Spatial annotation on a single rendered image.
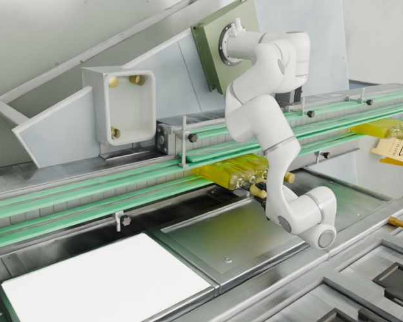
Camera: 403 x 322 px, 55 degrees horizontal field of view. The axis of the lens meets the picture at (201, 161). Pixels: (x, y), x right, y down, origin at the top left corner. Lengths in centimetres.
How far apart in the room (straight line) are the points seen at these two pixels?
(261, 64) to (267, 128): 17
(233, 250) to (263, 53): 55
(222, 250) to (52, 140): 60
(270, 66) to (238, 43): 43
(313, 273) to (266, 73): 55
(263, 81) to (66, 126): 61
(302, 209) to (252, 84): 34
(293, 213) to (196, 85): 74
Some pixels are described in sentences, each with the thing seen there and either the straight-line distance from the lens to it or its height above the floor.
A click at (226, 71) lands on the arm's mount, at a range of 148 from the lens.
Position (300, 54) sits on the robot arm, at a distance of 128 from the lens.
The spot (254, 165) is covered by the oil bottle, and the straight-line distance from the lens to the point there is 134.
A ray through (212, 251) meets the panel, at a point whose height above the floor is 119.
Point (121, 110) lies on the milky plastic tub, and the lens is 130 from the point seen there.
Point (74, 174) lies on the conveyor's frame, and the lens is 118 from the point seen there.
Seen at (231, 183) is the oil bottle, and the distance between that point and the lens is 125.
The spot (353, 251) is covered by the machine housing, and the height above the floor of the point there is 142.
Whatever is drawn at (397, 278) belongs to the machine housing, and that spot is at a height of 155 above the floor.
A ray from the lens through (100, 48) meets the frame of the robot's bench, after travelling 188.
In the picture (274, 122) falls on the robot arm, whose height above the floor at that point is 132.
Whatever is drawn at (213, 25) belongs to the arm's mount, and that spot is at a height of 82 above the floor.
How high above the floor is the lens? 189
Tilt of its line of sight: 46 degrees down
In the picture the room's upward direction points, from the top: 114 degrees clockwise
